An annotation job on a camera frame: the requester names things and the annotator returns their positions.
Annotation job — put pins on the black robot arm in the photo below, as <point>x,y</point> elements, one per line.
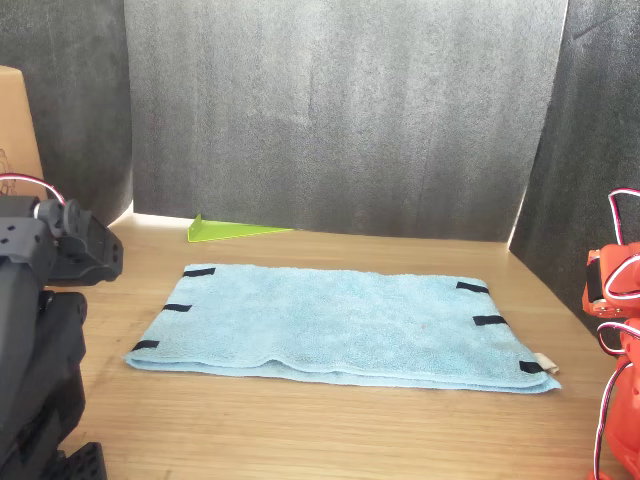
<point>30,350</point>

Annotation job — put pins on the light grey foam sheet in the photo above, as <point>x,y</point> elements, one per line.
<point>340,115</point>

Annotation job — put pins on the light blue towel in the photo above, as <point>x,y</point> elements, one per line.
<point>340,325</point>

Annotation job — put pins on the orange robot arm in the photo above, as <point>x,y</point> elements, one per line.
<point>632,430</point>

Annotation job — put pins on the brown cardboard box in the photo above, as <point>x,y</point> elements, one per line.
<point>15,130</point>

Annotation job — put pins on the lime green plastic bracket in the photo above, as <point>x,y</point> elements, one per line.
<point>225,232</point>

